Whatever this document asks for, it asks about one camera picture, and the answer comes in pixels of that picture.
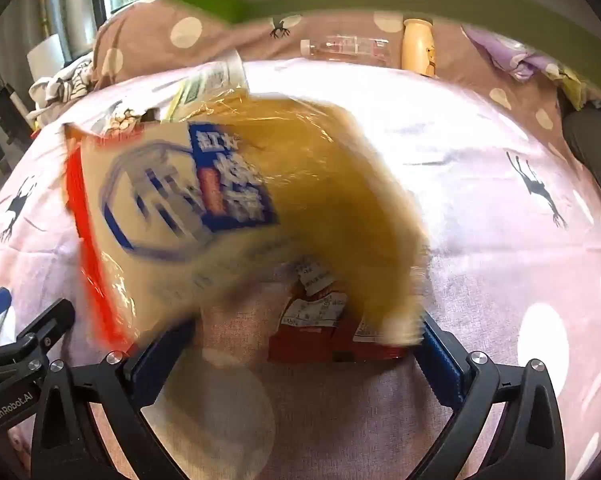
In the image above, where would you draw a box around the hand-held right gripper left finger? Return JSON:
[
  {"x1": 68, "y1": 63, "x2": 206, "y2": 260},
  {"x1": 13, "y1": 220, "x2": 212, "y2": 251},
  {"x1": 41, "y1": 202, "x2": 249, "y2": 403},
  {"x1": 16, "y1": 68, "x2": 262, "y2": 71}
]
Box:
[{"x1": 30, "y1": 317, "x2": 201, "y2": 480}]

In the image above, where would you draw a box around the purple cloth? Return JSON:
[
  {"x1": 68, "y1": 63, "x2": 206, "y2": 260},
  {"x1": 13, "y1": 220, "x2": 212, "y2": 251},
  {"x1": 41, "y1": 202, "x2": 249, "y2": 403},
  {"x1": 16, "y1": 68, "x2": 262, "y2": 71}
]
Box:
[{"x1": 463, "y1": 25, "x2": 583, "y2": 83}]

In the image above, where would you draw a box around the clear plastic bottle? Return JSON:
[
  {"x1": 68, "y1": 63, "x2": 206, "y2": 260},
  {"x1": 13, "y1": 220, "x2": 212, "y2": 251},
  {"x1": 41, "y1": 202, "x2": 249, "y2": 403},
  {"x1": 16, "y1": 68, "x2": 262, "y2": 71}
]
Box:
[{"x1": 300, "y1": 35, "x2": 392, "y2": 67}]

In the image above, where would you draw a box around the green cardboard box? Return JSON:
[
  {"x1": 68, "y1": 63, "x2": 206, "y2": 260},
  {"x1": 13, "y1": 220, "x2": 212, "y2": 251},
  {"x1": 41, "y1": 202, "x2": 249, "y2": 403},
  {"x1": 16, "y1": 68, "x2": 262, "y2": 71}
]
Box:
[{"x1": 35, "y1": 0, "x2": 601, "y2": 46}]

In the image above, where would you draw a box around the black framed window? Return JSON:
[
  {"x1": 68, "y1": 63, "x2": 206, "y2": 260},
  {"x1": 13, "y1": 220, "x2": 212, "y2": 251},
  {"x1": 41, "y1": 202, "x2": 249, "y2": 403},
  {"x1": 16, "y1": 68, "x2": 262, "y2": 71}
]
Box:
[{"x1": 99, "y1": 0, "x2": 162, "y2": 27}]

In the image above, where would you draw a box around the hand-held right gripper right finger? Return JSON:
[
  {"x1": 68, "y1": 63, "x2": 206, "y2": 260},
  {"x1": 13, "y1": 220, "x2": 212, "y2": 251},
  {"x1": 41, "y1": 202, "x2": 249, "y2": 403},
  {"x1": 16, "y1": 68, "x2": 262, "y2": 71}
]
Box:
[{"x1": 415, "y1": 310, "x2": 566, "y2": 480}]

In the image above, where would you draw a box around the black and white cloth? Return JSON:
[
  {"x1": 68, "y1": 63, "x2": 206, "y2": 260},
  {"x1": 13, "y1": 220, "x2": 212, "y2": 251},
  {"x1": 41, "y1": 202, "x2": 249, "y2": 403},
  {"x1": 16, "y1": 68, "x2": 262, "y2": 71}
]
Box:
[{"x1": 29, "y1": 57, "x2": 94, "y2": 112}]

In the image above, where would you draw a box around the yellow bear bottle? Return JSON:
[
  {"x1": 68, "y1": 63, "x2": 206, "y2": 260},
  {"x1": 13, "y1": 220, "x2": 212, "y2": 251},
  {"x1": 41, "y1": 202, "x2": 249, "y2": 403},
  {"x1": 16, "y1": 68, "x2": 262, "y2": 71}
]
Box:
[{"x1": 401, "y1": 17, "x2": 439, "y2": 79}]

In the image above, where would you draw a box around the silver insulated pipe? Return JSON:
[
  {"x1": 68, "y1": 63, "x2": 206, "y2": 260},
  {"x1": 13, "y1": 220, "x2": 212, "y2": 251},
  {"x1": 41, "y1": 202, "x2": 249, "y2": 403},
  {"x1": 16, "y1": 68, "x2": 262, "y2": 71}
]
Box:
[{"x1": 41, "y1": 0, "x2": 100, "y2": 57}]

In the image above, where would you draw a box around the popcorn print snack packet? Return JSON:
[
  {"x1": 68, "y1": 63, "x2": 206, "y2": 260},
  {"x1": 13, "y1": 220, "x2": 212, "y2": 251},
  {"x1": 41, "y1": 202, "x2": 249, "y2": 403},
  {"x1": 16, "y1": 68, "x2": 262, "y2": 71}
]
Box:
[{"x1": 98, "y1": 102, "x2": 148, "y2": 137}]

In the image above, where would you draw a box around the yellow patterned cloth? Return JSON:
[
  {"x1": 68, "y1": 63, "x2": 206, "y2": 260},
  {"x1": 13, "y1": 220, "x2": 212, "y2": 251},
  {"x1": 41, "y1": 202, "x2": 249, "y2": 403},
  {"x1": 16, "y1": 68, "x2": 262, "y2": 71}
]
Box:
[{"x1": 560, "y1": 67, "x2": 588, "y2": 111}]

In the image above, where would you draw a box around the red snack packet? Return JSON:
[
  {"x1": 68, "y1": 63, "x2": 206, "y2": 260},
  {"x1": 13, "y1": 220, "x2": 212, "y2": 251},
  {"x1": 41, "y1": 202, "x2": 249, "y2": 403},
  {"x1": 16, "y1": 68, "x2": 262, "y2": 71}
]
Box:
[
  {"x1": 269, "y1": 260, "x2": 343, "y2": 363},
  {"x1": 330, "y1": 290, "x2": 413, "y2": 361}
]

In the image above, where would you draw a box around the yellow green cracker packet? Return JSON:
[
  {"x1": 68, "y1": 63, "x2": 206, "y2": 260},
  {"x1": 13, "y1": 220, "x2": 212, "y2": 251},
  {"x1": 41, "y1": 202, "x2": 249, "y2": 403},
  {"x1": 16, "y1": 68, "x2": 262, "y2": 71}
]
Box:
[{"x1": 168, "y1": 50, "x2": 248, "y2": 123}]

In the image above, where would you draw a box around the pink polka dot blanket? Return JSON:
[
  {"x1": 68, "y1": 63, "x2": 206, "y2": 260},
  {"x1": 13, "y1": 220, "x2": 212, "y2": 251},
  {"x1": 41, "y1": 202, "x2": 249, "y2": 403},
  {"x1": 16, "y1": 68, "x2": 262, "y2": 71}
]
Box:
[{"x1": 0, "y1": 10, "x2": 601, "y2": 480}]

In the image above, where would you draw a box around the large beige bread bag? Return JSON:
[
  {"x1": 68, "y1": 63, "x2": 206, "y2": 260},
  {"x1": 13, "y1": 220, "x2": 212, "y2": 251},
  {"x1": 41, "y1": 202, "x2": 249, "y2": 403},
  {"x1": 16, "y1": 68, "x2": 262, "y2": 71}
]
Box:
[{"x1": 63, "y1": 92, "x2": 431, "y2": 348}]

